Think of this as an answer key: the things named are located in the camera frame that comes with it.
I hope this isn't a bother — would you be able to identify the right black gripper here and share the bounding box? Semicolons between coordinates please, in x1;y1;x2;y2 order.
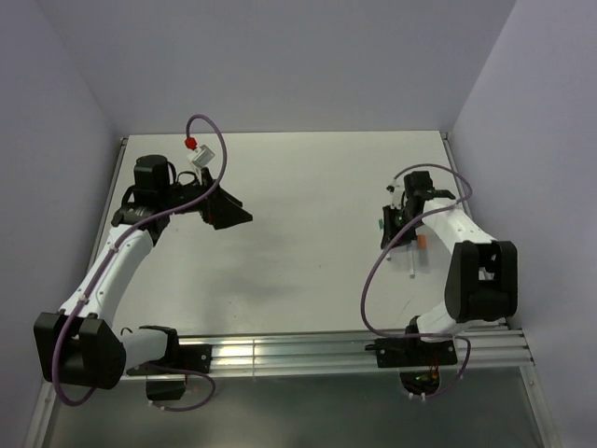
381;203;422;248

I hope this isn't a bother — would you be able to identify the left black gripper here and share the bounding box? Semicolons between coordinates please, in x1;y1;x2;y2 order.
160;167;252;230

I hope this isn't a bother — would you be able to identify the orange highlighter marker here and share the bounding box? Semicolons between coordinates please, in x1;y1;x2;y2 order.
417;237;429;269

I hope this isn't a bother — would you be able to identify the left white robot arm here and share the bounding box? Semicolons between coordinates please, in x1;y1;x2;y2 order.
34;155;253;389

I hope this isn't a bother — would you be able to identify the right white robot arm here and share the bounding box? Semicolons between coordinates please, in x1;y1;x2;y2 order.
381;164;518;364

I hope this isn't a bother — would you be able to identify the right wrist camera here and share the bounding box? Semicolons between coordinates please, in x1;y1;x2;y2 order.
386;179;406;209

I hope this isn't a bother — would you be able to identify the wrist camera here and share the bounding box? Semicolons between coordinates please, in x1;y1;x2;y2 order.
187;145;215;171
386;179;406;209

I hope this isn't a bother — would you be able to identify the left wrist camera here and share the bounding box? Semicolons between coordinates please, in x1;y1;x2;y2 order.
187;145;215;171

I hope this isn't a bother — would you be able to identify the aluminium mounting rail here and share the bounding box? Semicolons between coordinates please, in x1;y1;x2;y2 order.
46;326;535;380

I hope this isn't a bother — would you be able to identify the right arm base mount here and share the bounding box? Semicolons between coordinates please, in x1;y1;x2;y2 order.
365;338;458;397

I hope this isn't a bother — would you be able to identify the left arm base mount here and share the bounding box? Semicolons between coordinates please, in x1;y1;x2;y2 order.
126;344;215;405

